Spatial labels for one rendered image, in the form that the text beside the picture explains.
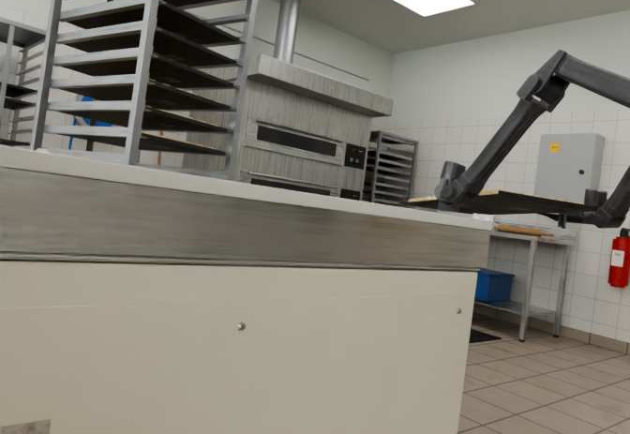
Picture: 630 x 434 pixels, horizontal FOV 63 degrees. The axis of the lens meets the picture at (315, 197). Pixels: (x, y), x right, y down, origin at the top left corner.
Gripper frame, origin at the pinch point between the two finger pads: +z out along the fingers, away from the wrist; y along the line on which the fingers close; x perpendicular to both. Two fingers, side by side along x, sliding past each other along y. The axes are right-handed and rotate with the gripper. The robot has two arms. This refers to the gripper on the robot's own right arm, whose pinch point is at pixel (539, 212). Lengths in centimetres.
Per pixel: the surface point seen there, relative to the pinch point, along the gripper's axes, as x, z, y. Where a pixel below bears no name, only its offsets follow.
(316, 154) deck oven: -210, 194, 55
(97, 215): 183, 22, -19
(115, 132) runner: 80, 131, 8
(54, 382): 184, 21, -29
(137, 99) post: 86, 118, 18
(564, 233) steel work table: -319, -16, 11
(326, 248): 164, 14, -20
